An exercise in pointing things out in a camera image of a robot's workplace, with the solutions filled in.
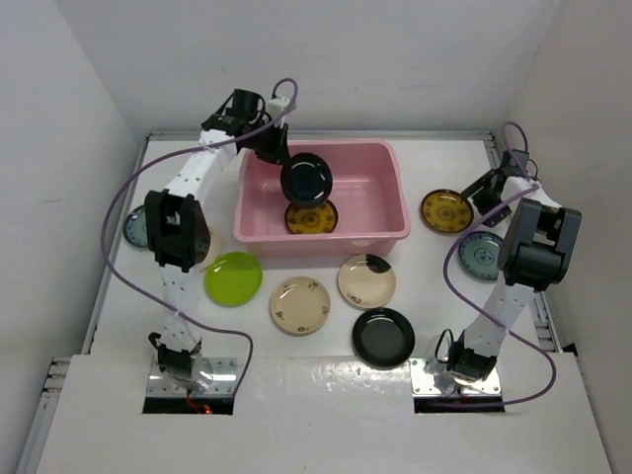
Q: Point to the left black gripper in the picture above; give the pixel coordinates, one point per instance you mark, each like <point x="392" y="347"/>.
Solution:
<point x="277" y="151"/>

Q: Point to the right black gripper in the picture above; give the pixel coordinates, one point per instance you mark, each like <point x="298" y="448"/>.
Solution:
<point x="479" y="197"/>

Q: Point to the yellow patterned plate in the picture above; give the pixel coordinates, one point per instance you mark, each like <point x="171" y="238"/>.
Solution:
<point x="446" y="211"/>
<point x="321" y="219"/>

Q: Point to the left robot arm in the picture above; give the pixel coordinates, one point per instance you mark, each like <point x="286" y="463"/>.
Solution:
<point x="177" y="232"/>

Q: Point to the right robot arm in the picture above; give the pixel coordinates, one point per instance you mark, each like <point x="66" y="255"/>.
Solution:
<point x="536" y="253"/>

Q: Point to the pink plastic bin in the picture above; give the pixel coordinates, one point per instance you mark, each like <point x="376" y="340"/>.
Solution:
<point x="367" y="194"/>

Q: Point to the blue patterned plate right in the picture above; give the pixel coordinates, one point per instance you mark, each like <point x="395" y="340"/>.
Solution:
<point x="478" y="255"/>

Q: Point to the blue patterned plate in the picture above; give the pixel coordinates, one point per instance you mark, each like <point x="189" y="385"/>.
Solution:
<point x="134" y="228"/>
<point x="478" y="255"/>

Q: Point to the cream plate left brushstroke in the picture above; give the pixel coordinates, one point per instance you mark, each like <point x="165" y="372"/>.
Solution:
<point x="214" y="249"/>

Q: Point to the lime green plate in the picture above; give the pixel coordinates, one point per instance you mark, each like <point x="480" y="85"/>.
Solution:
<point x="233" y="279"/>

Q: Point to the cream plate black brushstroke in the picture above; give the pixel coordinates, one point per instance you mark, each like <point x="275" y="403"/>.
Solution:
<point x="367" y="281"/>

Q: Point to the cream floral plate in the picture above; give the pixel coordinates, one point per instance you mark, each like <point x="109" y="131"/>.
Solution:
<point x="300" y="305"/>

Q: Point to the blue patterned plate left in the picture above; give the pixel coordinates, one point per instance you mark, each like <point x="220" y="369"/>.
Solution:
<point x="134" y="228"/>

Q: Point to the black plate front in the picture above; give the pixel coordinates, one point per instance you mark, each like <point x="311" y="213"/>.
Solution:
<point x="383" y="338"/>

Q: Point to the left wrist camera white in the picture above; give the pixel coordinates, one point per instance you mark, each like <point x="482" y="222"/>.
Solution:
<point x="276" y="106"/>

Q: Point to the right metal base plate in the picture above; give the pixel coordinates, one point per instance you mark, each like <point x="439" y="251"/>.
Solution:
<point x="431" y="380"/>

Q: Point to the metal base plate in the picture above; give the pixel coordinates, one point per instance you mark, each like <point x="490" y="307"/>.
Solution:
<point x="211" y="377"/>
<point x="431" y="380"/>

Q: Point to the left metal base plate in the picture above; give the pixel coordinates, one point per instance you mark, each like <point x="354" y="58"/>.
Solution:
<point x="211" y="377"/>

